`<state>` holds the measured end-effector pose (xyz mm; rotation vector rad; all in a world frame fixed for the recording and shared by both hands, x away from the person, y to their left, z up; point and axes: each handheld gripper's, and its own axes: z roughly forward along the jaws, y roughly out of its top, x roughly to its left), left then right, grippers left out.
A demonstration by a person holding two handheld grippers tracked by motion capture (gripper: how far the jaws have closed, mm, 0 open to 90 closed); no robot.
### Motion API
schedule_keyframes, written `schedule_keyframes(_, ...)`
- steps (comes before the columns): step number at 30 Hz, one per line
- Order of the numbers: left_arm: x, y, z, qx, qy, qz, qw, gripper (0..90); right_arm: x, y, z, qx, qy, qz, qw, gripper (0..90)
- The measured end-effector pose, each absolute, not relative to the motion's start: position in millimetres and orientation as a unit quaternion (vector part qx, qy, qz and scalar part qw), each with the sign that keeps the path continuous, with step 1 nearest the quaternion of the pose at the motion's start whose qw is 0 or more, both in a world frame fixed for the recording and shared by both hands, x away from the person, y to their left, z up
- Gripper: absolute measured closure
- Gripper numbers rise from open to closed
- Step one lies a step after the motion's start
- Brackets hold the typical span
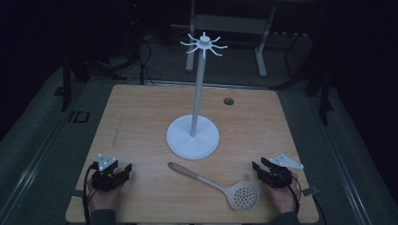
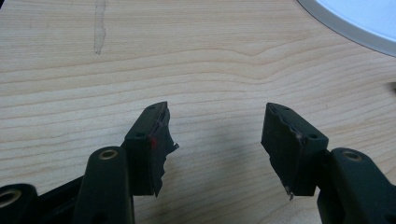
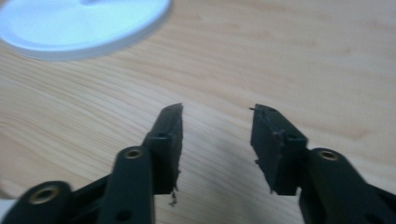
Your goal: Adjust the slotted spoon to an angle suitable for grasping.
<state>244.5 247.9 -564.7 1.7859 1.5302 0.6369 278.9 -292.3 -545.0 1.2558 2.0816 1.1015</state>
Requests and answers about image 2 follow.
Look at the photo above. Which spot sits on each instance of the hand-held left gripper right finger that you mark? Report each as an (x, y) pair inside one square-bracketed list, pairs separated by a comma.
[(299, 155)]

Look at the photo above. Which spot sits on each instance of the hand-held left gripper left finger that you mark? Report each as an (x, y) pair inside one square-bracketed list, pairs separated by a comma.
[(140, 155)]

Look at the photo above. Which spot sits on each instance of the white round plate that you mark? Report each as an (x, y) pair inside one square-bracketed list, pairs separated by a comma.
[(358, 18)]

